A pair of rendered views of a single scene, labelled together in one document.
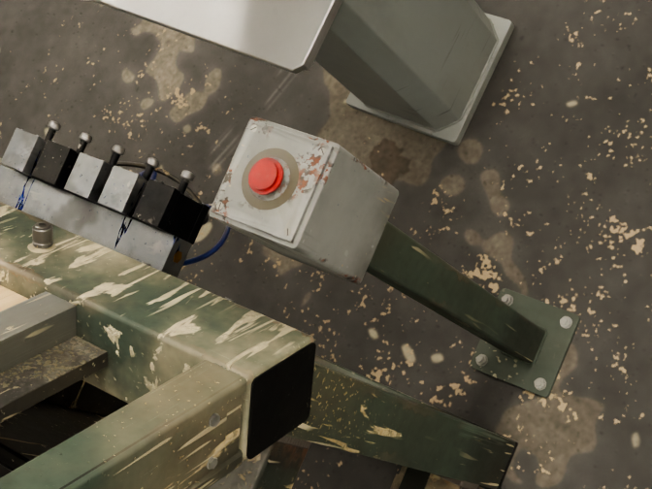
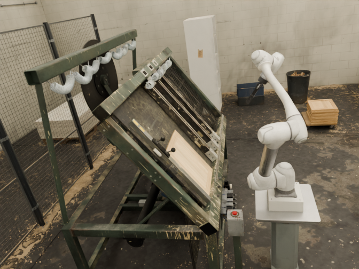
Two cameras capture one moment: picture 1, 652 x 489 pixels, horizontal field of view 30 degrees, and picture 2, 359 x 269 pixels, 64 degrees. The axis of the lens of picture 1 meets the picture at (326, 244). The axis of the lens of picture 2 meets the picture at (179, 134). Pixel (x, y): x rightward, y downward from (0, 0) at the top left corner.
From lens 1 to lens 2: 1.21 m
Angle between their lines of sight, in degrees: 38
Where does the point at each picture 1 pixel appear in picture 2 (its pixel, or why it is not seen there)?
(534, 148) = not seen: outside the picture
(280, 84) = (268, 237)
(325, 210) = (234, 222)
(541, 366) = not seen: outside the picture
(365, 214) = (237, 230)
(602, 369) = not seen: outside the picture
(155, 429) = (197, 209)
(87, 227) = (223, 203)
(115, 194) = (228, 204)
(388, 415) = (214, 255)
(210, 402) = (203, 216)
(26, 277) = (211, 194)
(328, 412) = (210, 240)
